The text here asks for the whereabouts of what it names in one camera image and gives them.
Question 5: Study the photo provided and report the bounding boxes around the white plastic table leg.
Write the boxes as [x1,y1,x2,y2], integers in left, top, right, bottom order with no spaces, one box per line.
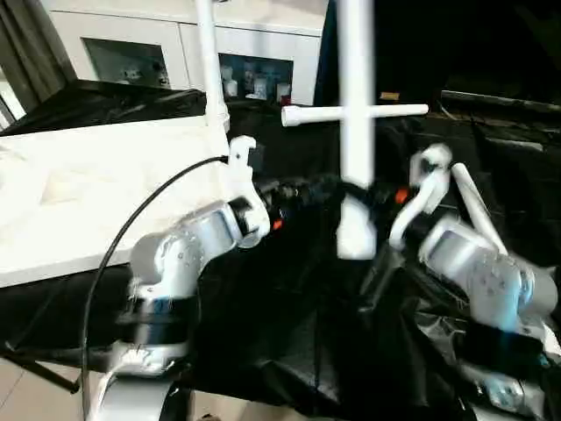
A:
[335,0,379,262]
[194,0,231,134]
[280,102,431,129]
[450,161,511,257]

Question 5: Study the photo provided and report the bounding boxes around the white plastic table top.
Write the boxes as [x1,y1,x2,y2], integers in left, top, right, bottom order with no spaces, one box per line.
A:
[0,114,239,290]

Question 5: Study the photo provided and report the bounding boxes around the black work mat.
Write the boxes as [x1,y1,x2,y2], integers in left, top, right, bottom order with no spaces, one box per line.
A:
[0,79,561,421]

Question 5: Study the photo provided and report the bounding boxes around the black backdrop cloth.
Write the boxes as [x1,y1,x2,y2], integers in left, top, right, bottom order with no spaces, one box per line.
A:
[316,0,561,111]

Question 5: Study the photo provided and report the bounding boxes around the white glass-door cabinet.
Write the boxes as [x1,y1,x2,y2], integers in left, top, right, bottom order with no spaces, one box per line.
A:
[39,0,330,106]

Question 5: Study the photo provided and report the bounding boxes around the grey curtain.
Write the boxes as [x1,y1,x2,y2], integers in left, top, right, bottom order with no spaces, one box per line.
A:
[0,0,78,124]

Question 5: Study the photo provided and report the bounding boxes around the black stand leg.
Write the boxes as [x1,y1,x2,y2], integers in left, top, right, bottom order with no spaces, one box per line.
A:
[0,342,82,393]

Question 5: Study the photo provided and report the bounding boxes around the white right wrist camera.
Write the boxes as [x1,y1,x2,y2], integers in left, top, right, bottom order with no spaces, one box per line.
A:
[388,143,454,253]

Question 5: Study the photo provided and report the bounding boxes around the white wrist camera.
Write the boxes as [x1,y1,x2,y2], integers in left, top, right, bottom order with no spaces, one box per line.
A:
[388,143,454,253]
[224,134,271,249]

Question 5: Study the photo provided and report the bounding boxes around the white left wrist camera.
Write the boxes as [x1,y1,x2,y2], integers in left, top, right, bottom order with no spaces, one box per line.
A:
[224,134,271,249]

